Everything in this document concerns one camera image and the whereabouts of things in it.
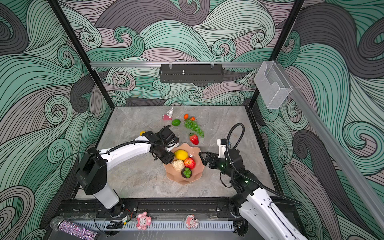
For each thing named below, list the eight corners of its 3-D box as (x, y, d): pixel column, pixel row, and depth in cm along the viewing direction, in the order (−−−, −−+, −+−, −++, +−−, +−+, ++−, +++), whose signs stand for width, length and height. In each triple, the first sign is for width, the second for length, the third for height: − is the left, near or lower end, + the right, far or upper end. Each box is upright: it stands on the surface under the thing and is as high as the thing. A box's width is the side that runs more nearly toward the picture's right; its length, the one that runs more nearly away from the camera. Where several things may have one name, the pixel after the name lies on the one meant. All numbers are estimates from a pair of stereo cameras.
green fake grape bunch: (183, 126, 109) (183, 122, 106) (188, 121, 113) (188, 117, 109) (202, 138, 102) (203, 134, 99) (207, 132, 106) (208, 128, 102)
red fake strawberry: (196, 146, 98) (196, 143, 96) (187, 137, 103) (187, 135, 100) (200, 142, 100) (201, 140, 98) (192, 134, 105) (192, 131, 102)
